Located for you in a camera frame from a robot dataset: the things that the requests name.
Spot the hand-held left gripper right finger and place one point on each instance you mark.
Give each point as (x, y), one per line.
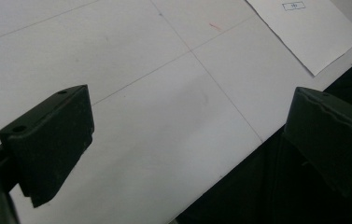
(329, 133)

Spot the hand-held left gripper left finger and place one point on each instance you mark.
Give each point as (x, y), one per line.
(52, 140)

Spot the white paper sheet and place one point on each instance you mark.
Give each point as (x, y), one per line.
(313, 34)

